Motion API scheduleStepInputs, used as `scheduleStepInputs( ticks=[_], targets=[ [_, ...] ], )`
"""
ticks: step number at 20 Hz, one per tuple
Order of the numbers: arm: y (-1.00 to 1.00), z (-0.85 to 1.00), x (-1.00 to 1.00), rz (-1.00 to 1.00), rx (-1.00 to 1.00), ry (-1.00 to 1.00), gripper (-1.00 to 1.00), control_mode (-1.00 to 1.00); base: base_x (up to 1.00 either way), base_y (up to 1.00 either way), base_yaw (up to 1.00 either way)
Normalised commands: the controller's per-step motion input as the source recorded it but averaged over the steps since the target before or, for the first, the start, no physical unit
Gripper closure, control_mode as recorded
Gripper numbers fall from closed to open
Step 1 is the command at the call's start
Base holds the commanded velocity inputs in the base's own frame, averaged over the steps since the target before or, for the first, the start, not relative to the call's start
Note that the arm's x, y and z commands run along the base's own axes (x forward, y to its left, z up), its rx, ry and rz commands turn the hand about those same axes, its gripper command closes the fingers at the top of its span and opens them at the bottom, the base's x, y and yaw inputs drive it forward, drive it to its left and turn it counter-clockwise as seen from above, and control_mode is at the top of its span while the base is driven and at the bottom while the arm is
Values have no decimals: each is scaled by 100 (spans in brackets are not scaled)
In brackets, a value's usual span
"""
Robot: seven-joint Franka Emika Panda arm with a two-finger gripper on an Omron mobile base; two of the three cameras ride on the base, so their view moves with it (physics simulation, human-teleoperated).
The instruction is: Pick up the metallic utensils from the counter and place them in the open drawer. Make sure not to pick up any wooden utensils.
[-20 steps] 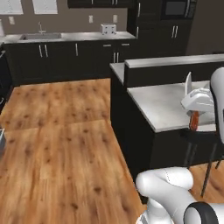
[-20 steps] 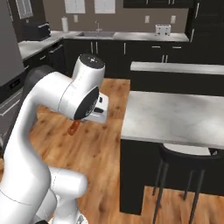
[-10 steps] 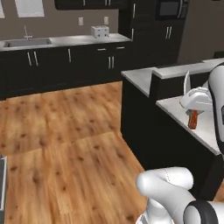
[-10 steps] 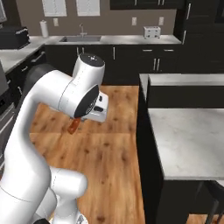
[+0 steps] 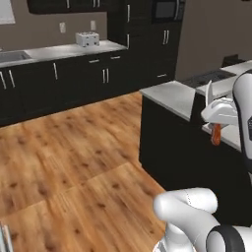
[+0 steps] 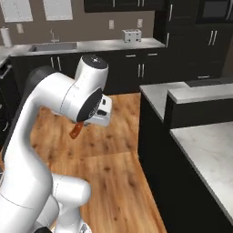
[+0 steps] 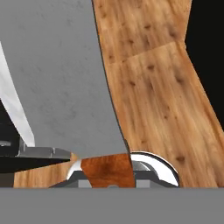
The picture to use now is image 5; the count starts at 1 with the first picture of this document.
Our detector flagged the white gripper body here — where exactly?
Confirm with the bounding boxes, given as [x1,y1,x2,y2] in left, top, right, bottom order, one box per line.
[200,97,239,128]

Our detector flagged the black hob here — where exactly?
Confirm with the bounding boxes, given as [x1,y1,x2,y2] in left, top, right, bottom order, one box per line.
[181,69,237,90]

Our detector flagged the black box-shaped appliance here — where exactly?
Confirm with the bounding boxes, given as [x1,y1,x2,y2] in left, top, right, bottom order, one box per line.
[221,54,247,69]

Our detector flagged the black island cabinet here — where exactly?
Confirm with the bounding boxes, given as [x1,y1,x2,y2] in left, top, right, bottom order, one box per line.
[138,94,252,228]

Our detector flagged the black tall cupboard unit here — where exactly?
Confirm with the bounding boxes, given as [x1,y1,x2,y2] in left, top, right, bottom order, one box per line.
[106,0,187,94]

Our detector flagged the black microwave oven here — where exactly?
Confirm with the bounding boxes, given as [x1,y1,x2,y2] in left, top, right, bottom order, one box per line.
[151,0,186,24]

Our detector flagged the black base cupboard run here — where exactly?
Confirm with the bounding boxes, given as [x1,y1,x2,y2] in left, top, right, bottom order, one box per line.
[0,48,143,128]

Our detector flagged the white toaster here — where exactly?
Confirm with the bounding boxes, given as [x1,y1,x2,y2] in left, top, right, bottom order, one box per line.
[75,31,100,48]

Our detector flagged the grey sink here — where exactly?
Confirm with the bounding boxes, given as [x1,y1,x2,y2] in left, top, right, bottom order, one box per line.
[0,50,32,65]

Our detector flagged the white window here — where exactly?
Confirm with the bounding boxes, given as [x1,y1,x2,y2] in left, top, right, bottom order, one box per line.
[0,0,17,26]

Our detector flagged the grey metal appliance edge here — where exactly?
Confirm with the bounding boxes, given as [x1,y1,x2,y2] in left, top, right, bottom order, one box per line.
[0,220,15,252]

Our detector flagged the black wall cupboard run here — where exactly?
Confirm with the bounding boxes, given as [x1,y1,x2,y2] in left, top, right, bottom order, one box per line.
[26,0,109,15]

